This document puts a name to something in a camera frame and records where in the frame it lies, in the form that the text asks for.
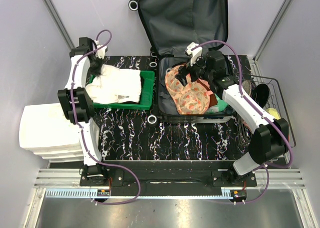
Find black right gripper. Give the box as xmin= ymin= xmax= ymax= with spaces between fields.
xmin=175 ymin=54 xmax=213 ymax=87

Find pink floral garment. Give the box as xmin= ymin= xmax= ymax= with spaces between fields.
xmin=164 ymin=65 xmax=213 ymax=115

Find white towel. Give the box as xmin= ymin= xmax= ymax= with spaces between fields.
xmin=85 ymin=65 xmax=142 ymax=104

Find brown garment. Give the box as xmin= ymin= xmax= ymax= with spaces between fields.
xmin=208 ymin=93 xmax=218 ymax=108

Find teal green garment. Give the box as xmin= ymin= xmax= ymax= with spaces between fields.
xmin=206 ymin=95 xmax=228 ymax=114

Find space astronaut hard-shell suitcase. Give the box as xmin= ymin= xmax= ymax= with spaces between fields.
xmin=128 ymin=0 xmax=236 ymax=124

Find black cloth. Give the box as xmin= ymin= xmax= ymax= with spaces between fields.
xmin=140 ymin=77 xmax=146 ymax=94

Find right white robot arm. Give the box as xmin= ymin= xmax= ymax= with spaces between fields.
xmin=204 ymin=75 xmax=294 ymax=186

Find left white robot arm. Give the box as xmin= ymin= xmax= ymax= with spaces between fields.
xmin=57 ymin=55 xmax=102 ymax=167

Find green plastic tray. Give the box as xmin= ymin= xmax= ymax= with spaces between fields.
xmin=93 ymin=71 xmax=155 ymax=110

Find grey woven round coaster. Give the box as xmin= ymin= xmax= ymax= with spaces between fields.
xmin=242 ymin=80 xmax=252 ymax=96

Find black round object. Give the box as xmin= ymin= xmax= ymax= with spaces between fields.
xmin=252 ymin=84 xmax=270 ymax=108

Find white stacked storage bins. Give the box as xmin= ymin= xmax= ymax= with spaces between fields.
xmin=18 ymin=103 xmax=84 ymax=163

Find yellow mug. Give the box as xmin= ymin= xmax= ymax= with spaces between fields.
xmin=266 ymin=108 xmax=281 ymax=120

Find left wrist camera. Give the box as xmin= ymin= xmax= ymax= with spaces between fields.
xmin=78 ymin=37 xmax=95 ymax=51

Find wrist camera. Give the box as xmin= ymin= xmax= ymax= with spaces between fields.
xmin=205 ymin=50 xmax=225 ymax=71
xmin=78 ymin=37 xmax=95 ymax=51

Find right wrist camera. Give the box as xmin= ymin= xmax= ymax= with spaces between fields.
xmin=205 ymin=50 xmax=225 ymax=71

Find black wire basket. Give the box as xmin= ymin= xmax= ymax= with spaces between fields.
xmin=243 ymin=75 xmax=297 ymax=147

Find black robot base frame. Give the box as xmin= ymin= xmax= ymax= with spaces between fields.
xmin=79 ymin=160 xmax=257 ymax=196

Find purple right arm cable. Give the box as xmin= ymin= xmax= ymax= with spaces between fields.
xmin=197 ymin=40 xmax=295 ymax=205

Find aluminium rail frame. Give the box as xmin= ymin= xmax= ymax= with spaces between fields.
xmin=34 ymin=0 xmax=317 ymax=227

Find white cable duct strip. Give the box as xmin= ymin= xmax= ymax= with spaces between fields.
xmin=45 ymin=188 xmax=247 ymax=199

